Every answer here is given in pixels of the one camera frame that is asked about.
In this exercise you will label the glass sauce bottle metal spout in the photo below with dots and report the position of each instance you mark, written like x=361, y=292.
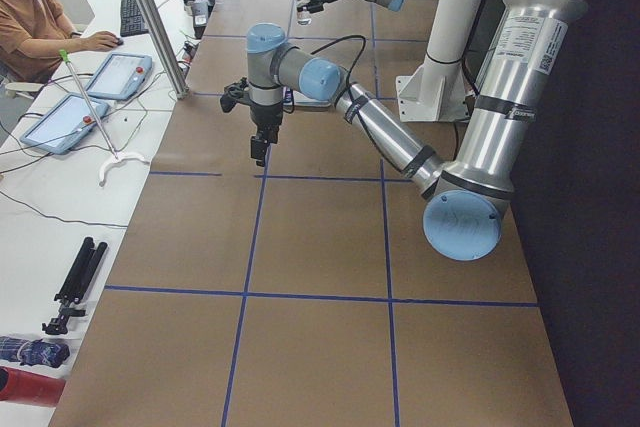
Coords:
x=302, y=14

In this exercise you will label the silver digital kitchen scale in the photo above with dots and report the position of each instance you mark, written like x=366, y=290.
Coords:
x=294, y=100

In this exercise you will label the far blue teach pendant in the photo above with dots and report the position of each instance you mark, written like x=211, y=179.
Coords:
x=120, y=76

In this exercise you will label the blue teach pendant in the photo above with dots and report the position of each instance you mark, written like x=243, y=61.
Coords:
x=120, y=76
x=62, y=127

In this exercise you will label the black computer keyboard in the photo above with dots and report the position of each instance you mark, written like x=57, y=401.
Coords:
x=132, y=22

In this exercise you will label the near blue teach pendant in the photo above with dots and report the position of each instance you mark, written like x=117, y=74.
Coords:
x=62, y=127

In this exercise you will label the black folded tripod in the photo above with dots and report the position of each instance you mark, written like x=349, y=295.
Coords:
x=75, y=286

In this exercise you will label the person in brown shirt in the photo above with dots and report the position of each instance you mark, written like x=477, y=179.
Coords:
x=32, y=33

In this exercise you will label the blue folded umbrella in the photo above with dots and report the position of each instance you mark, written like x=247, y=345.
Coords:
x=33, y=352

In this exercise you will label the red cylinder bottle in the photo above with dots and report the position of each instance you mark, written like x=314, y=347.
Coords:
x=23, y=387

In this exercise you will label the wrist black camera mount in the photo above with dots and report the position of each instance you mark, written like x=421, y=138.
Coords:
x=235, y=93

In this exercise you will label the green handled reacher grabber stick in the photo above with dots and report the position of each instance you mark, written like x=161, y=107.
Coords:
x=116, y=158

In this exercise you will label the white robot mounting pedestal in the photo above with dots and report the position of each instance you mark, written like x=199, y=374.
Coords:
x=435, y=92

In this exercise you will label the aluminium frame post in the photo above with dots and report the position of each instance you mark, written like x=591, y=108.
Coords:
x=163, y=47

